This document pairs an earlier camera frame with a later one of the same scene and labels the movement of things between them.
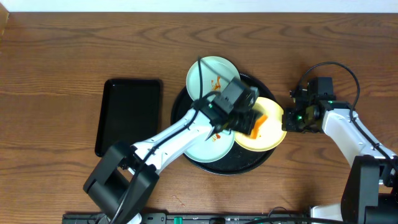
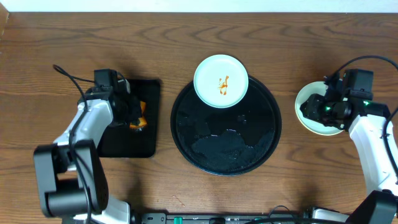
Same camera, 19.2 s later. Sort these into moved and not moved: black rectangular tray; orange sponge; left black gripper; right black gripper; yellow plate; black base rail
Moved: orange sponge; right black gripper; left black gripper; yellow plate
Not moved: black rectangular tray; black base rail
